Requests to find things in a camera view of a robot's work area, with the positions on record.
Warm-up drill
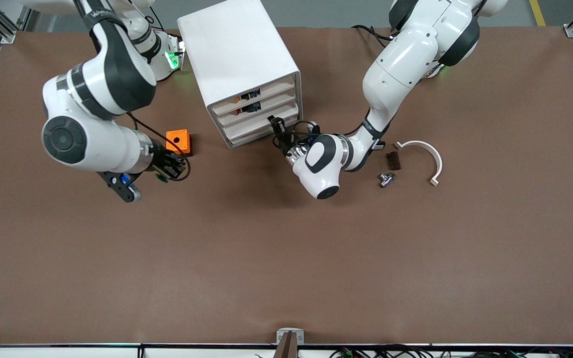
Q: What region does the orange black button part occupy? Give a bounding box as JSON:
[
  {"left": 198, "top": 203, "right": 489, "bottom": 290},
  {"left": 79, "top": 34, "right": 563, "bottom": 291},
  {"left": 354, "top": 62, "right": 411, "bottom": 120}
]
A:
[{"left": 234, "top": 89, "right": 262, "bottom": 104}]

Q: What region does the black cable bundle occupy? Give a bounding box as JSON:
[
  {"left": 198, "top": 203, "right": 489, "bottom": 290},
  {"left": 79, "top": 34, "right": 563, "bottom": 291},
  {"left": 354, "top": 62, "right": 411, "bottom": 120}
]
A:
[{"left": 329, "top": 347, "right": 573, "bottom": 358}]

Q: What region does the white curved plastic bracket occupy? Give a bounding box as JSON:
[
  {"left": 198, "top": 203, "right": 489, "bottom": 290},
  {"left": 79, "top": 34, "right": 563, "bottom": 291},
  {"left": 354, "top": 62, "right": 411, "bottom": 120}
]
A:
[{"left": 394, "top": 140, "right": 443, "bottom": 187}]

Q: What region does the white table edge rail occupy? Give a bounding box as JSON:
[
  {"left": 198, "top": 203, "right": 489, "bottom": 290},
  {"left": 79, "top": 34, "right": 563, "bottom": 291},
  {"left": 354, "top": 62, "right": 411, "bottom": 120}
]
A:
[{"left": 0, "top": 343, "right": 573, "bottom": 358}]

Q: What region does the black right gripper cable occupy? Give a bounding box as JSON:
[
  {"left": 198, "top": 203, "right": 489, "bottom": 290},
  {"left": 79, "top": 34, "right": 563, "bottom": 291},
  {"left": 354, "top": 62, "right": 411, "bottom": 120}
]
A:
[{"left": 126, "top": 112, "right": 191, "bottom": 182}]

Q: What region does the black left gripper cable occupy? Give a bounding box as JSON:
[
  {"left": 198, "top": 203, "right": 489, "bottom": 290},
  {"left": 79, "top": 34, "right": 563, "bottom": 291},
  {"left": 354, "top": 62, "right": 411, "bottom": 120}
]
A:
[{"left": 290, "top": 119, "right": 321, "bottom": 146}]

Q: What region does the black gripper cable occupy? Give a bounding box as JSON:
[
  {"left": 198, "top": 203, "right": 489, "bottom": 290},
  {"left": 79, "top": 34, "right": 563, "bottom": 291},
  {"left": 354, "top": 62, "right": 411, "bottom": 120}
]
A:
[
  {"left": 126, "top": 112, "right": 191, "bottom": 182},
  {"left": 290, "top": 119, "right": 321, "bottom": 146}
]

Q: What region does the orange button box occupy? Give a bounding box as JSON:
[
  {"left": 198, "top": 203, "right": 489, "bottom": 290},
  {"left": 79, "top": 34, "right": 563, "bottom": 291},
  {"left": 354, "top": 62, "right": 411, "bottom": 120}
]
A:
[{"left": 166, "top": 129, "right": 193, "bottom": 159}]

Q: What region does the black arm base cable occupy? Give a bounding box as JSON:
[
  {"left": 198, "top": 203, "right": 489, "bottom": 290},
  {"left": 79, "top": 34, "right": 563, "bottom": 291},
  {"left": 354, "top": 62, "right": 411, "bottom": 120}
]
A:
[{"left": 351, "top": 24, "right": 392, "bottom": 49}]

